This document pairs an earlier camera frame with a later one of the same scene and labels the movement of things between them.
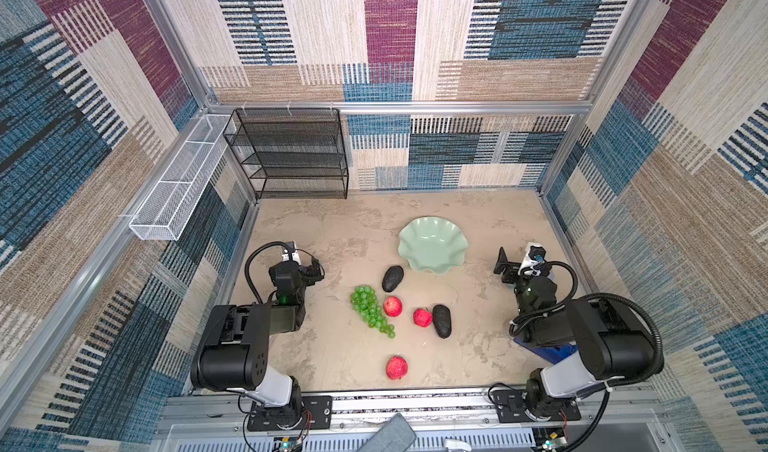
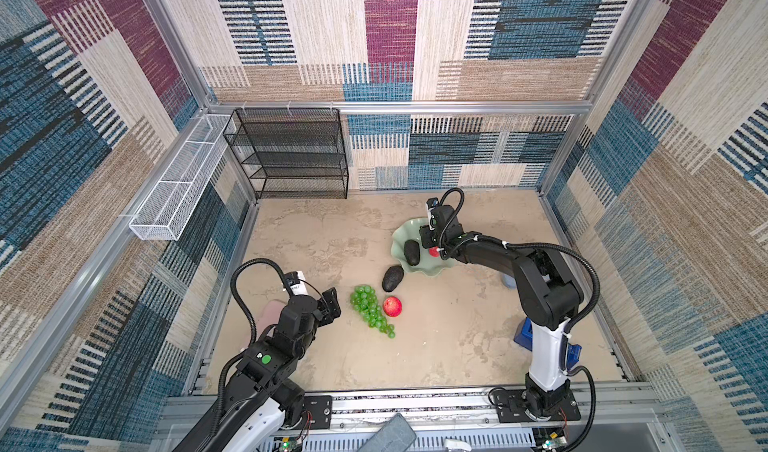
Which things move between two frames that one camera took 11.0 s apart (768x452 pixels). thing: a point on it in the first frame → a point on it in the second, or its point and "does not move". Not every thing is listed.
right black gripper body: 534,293 → 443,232
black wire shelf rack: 291,153 does not move
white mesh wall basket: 163,215 does not move
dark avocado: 441,318 → 412,252
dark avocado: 392,278 does not move
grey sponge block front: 395,436 does not move
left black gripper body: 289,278 → 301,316
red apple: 392,306 does not move
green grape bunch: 364,301 does not move
